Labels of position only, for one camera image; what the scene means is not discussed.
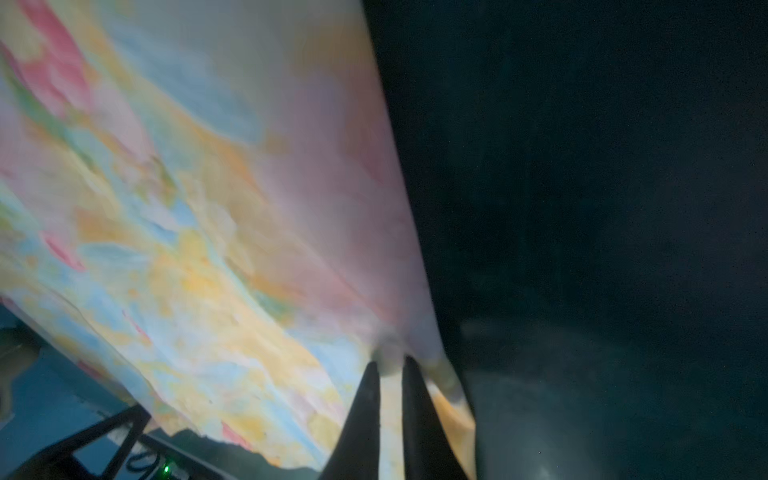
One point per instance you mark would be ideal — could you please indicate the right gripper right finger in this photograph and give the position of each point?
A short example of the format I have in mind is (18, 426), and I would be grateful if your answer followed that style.
(427, 453)

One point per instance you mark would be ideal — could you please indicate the pastel floral skirt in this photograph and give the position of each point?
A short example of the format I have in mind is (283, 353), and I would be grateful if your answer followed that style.
(202, 204)

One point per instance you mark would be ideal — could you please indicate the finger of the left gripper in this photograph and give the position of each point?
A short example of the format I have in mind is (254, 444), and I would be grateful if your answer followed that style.
(31, 429)

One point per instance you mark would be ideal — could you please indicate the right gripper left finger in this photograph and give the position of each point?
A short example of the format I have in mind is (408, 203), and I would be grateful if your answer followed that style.
(357, 453)

